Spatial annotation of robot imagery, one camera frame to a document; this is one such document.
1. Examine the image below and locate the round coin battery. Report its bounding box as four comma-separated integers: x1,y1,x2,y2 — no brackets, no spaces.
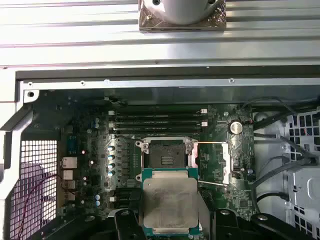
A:
228,120,244,135

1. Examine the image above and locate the blue port connector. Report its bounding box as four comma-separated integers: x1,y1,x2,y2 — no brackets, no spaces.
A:
66,135,77,155

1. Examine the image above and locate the grey metal drive cage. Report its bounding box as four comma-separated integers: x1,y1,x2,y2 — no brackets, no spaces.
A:
252,104,320,240

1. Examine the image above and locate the black and grey PC case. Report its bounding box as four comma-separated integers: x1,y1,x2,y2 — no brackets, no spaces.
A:
0,65,320,240

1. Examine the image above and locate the green motherboard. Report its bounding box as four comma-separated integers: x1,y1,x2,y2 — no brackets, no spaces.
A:
57,96,258,226

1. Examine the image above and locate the black RAM slot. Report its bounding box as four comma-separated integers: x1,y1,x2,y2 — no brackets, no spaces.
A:
108,120,209,128
108,107,209,115
113,114,202,121
113,127,202,135

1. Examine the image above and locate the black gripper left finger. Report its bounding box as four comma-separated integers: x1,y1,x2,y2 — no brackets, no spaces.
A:
34,188,148,240

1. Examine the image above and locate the CPU socket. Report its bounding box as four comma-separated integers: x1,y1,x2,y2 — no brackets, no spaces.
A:
134,136,201,182

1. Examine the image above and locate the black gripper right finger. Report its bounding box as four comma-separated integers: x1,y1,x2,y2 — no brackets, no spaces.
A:
198,191,320,240

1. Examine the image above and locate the grey flat cable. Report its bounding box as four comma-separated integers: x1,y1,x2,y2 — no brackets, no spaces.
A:
253,132,318,166

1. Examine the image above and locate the silver topped CPU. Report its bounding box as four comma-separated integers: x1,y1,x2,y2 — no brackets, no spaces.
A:
139,166,201,237

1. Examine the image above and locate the metal socket cover frame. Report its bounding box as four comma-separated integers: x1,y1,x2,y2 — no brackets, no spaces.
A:
187,141,237,187

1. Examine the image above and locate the thin black cable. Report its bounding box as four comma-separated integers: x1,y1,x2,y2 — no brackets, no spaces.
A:
240,96,320,162

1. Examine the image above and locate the silver port block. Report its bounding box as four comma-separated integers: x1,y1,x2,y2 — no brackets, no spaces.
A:
61,169,76,181
61,156,78,169

